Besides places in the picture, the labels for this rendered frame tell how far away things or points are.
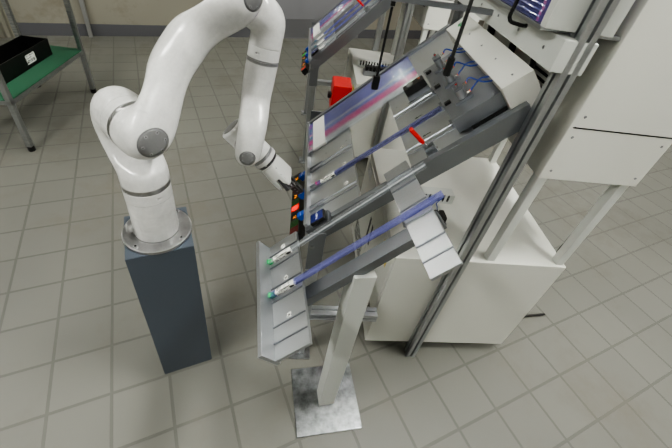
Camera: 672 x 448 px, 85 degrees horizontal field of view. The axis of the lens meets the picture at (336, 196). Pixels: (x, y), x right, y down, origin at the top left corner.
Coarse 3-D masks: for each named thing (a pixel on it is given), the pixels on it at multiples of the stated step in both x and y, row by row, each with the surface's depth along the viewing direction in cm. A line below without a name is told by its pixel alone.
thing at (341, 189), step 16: (336, 144) 140; (352, 144) 134; (320, 160) 140; (336, 160) 133; (320, 176) 133; (336, 176) 126; (352, 176) 120; (320, 192) 126; (336, 192) 119; (352, 192) 114; (320, 208) 120; (336, 208) 114
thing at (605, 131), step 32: (640, 0) 77; (640, 32) 80; (608, 64) 84; (640, 64) 84; (576, 96) 93; (608, 96) 89; (640, 96) 90; (576, 128) 95; (608, 128) 95; (640, 128) 96; (544, 160) 103; (576, 160) 102; (608, 160) 102; (640, 160) 103; (608, 192) 114; (512, 224) 119
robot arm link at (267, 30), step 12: (264, 0) 92; (264, 12) 93; (276, 12) 95; (252, 24) 94; (264, 24) 94; (276, 24) 96; (252, 36) 98; (264, 36) 97; (276, 36) 98; (252, 48) 99; (264, 48) 98; (276, 48) 100; (264, 60) 100; (276, 60) 102
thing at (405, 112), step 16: (432, 48) 141; (448, 48) 133; (416, 64) 141; (432, 64) 133; (400, 96) 133; (432, 96) 120; (400, 112) 126; (416, 112) 120; (400, 128) 120; (416, 128) 115; (432, 128) 110; (448, 128) 105; (416, 144) 110; (448, 144) 101; (416, 160) 105
